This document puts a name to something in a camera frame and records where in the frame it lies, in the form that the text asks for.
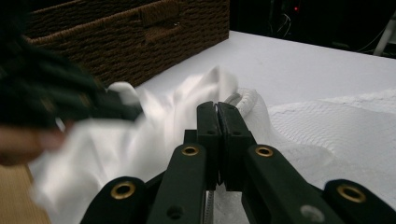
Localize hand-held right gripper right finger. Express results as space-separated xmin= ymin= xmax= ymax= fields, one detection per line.
xmin=218 ymin=102 xmax=344 ymax=224

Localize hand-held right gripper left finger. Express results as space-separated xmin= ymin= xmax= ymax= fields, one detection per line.
xmin=146 ymin=101 xmax=223 ymax=224

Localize white cloth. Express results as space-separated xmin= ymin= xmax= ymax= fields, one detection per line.
xmin=29 ymin=64 xmax=241 ymax=224

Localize brown wicker basket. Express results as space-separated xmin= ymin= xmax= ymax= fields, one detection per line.
xmin=24 ymin=0 xmax=231 ymax=89

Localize white mesh laundry bag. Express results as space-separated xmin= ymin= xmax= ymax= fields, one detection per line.
xmin=204 ymin=88 xmax=396 ymax=224

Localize white table mat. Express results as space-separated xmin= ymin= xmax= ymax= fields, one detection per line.
xmin=136 ymin=30 xmax=396 ymax=108

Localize black floor cables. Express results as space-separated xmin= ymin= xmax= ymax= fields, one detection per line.
xmin=270 ymin=12 xmax=293 ymax=37

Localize white desk frame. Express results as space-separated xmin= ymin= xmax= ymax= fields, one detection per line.
xmin=373 ymin=11 xmax=396 ymax=58

